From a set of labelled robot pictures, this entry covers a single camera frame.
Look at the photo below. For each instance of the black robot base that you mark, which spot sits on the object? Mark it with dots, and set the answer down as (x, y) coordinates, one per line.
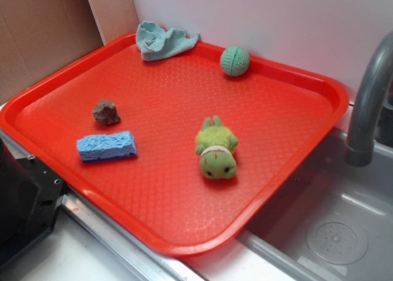
(30, 197)

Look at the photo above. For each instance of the green plush frog toy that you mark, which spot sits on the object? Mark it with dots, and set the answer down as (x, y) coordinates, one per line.
(215, 145)

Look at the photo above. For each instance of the red plastic tray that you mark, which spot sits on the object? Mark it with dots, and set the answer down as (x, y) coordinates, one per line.
(278, 113)

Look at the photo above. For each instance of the blue sponge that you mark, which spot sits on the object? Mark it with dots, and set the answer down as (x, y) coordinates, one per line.
(106, 147)

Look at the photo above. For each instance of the green dimpled ball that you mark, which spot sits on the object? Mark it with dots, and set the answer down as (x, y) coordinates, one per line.
(235, 61)

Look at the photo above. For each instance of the brown rock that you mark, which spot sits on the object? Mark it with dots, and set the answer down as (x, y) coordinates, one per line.
(105, 113)

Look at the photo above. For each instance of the light blue cloth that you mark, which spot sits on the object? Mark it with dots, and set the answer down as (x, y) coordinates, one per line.
(155, 43)

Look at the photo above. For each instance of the grey faucet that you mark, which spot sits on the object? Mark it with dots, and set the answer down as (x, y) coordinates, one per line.
(371, 118)

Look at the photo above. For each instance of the grey plastic sink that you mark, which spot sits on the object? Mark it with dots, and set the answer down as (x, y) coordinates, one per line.
(329, 221)

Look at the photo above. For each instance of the brown cardboard panel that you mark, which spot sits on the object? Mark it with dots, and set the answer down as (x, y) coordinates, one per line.
(39, 37)

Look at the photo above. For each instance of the aluminium rail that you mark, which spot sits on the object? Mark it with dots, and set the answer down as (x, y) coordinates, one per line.
(86, 245)

